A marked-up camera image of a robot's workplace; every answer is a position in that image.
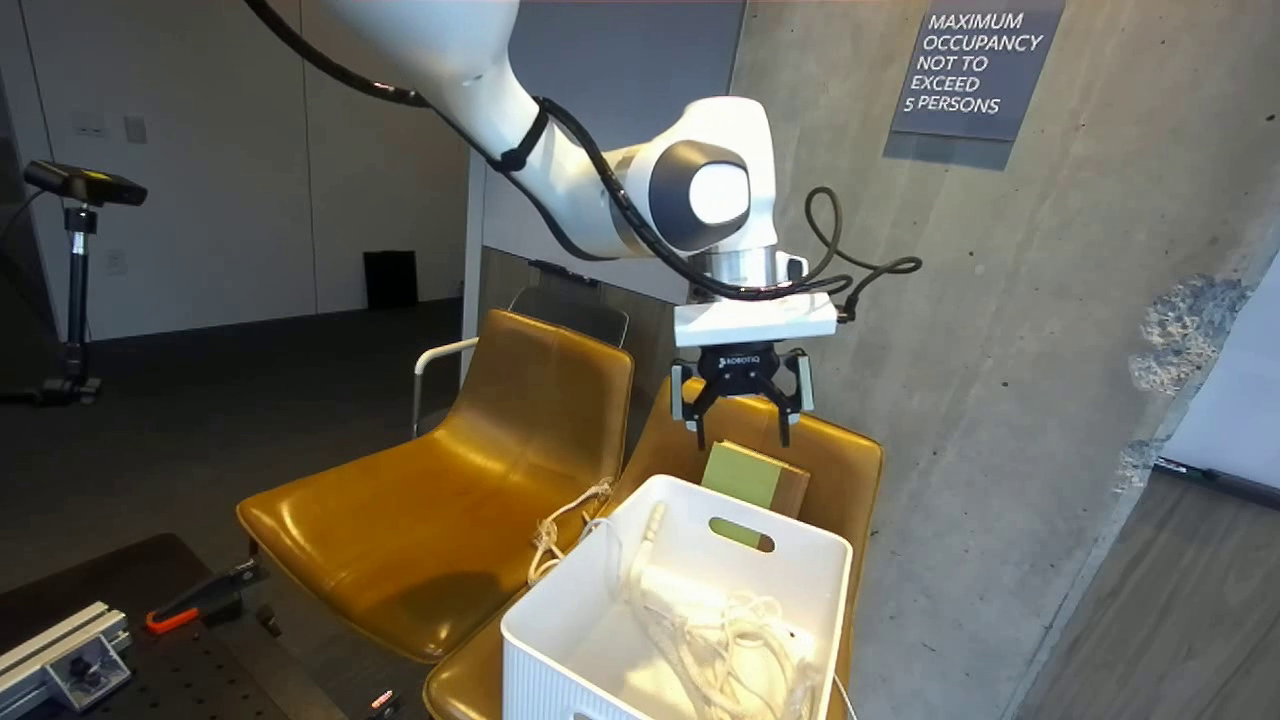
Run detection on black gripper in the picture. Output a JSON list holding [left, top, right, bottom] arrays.
[[670, 340, 818, 450]]

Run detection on thick white rope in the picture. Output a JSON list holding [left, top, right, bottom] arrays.
[[616, 498, 831, 720]]

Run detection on white plastic laundry basket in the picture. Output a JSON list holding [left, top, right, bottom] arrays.
[[496, 473, 855, 720]]

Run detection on mustard yellow leather chair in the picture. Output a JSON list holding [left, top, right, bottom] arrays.
[[418, 374, 888, 720], [233, 306, 638, 667]]

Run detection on black waste bin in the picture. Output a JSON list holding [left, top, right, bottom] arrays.
[[361, 247, 423, 316]]

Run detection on grey maximum occupancy sign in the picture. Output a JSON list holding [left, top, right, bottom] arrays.
[[884, 0, 1072, 177]]

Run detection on black perforated breadboard table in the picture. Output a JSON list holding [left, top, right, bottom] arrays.
[[0, 531, 433, 720]]

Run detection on black stand with tripod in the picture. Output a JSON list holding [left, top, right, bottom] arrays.
[[17, 157, 152, 410]]

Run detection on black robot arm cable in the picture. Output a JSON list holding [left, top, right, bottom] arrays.
[[244, 0, 927, 328]]

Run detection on wall whiteboard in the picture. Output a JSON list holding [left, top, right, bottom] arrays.
[[469, 0, 747, 312]]

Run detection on aluminium rail with knob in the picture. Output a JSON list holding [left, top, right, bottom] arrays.
[[0, 595, 134, 720]]

